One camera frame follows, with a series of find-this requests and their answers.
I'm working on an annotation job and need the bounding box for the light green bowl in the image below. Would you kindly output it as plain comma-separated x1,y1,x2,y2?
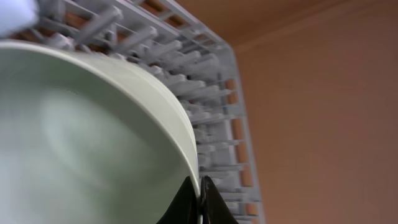
1,40,200,223

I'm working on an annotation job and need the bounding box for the small light blue bowl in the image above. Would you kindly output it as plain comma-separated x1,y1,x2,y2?
1,0,39,38

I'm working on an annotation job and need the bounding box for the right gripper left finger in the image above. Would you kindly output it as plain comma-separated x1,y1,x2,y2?
157,177,198,224

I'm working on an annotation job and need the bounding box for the grey dishwasher rack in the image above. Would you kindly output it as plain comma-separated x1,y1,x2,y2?
13,0,266,223

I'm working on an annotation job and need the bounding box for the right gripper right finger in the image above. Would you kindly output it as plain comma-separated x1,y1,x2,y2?
200,176,238,224

